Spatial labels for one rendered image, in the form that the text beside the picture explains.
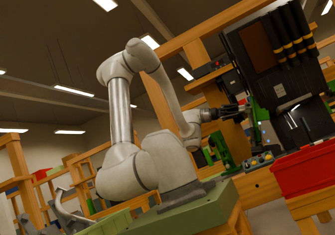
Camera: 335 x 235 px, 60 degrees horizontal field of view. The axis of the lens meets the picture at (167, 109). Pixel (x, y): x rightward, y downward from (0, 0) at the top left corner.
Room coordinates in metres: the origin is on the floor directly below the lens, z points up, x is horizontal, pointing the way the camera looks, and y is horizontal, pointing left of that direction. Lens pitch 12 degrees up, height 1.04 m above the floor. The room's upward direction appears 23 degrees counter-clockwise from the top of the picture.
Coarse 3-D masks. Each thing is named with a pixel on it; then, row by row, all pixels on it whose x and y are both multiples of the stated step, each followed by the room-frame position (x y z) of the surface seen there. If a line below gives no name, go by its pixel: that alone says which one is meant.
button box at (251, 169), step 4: (264, 152) 1.44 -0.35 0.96; (256, 156) 1.45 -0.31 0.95; (264, 156) 1.42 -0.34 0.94; (272, 156) 1.40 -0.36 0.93; (248, 160) 1.46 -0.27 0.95; (252, 160) 1.44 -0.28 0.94; (256, 160) 1.43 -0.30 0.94; (264, 160) 1.40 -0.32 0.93; (268, 160) 1.39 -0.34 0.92; (272, 160) 1.38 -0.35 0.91; (244, 164) 1.45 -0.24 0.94; (256, 164) 1.41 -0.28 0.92; (260, 164) 1.40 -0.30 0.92; (264, 164) 1.39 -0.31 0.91; (268, 164) 1.39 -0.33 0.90; (244, 168) 1.43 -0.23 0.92; (248, 168) 1.42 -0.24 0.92; (252, 168) 1.40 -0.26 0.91; (256, 168) 1.40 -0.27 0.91; (248, 172) 1.42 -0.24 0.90
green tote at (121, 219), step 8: (128, 208) 1.55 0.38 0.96; (112, 216) 1.43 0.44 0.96; (120, 216) 1.48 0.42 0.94; (128, 216) 1.53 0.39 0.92; (96, 224) 1.33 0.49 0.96; (104, 224) 1.38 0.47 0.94; (112, 224) 1.42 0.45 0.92; (120, 224) 1.47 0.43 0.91; (128, 224) 1.51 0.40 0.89; (80, 232) 1.25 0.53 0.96; (88, 232) 1.28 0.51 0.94; (96, 232) 1.32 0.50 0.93; (104, 232) 1.36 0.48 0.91; (112, 232) 1.41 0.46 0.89
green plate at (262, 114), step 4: (252, 96) 1.60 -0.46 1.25; (252, 100) 1.59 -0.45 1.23; (252, 104) 1.59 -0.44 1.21; (256, 104) 1.60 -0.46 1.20; (252, 108) 1.59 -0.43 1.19; (256, 108) 1.60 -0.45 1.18; (260, 108) 1.59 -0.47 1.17; (264, 108) 1.59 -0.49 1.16; (256, 112) 1.60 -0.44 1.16; (260, 112) 1.60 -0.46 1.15; (264, 112) 1.59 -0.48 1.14; (268, 112) 1.59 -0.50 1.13; (256, 116) 1.60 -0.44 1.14; (260, 116) 1.60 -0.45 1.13; (264, 116) 1.59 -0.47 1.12; (268, 116) 1.59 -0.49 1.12; (256, 120) 1.60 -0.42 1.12; (260, 120) 1.62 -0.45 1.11
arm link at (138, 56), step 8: (136, 40) 1.30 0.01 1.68; (128, 48) 1.31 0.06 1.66; (136, 48) 1.30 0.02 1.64; (144, 48) 1.32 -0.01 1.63; (128, 56) 1.33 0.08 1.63; (136, 56) 1.33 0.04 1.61; (144, 56) 1.34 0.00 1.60; (152, 56) 1.36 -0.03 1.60; (128, 64) 1.35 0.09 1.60; (136, 64) 1.36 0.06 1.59; (144, 64) 1.37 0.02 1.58; (152, 64) 1.38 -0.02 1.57; (136, 72) 1.41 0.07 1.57
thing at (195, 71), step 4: (204, 64) 1.93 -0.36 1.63; (196, 68) 1.94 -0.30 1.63; (200, 68) 1.94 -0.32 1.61; (204, 68) 1.93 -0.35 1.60; (192, 72) 1.95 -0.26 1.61; (196, 72) 1.95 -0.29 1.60; (200, 72) 1.94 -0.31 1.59; (204, 72) 1.93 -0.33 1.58; (208, 72) 1.93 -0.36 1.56; (196, 76) 1.95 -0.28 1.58; (200, 76) 1.94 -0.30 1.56
